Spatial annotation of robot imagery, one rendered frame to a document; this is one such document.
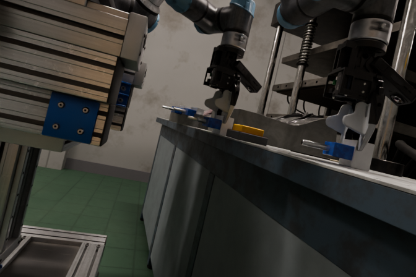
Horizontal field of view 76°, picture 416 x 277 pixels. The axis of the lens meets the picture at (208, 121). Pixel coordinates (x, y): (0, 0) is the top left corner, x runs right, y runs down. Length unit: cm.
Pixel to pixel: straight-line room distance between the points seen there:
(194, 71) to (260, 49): 93
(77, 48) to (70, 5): 8
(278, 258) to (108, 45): 49
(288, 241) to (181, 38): 308
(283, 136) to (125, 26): 58
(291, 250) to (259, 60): 325
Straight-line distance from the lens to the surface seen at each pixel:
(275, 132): 88
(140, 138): 328
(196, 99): 333
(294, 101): 198
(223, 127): 76
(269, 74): 236
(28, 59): 58
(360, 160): 60
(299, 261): 50
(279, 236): 54
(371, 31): 63
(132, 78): 104
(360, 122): 58
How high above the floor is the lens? 81
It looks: 1 degrees up
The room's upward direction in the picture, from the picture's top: 13 degrees clockwise
